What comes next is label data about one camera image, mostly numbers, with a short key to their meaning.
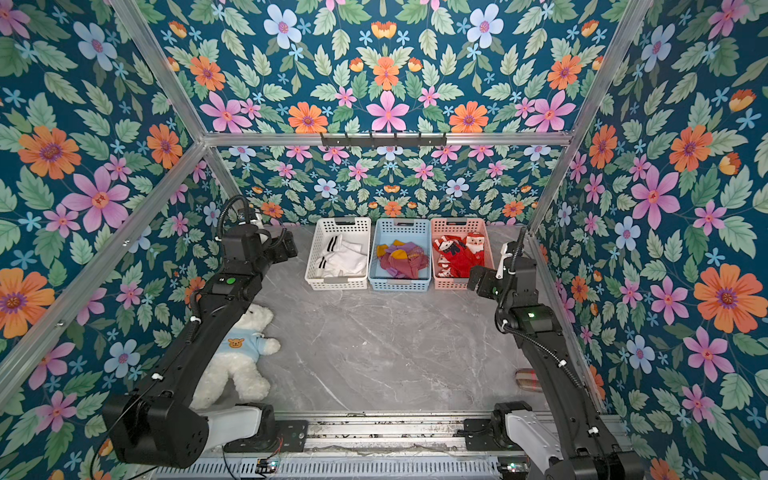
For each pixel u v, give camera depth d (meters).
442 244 1.08
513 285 0.55
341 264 1.04
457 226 1.15
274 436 0.71
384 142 0.93
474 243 1.11
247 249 0.58
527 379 0.80
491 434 0.73
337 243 1.08
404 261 1.03
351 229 1.15
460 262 1.04
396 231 1.15
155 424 0.38
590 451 0.38
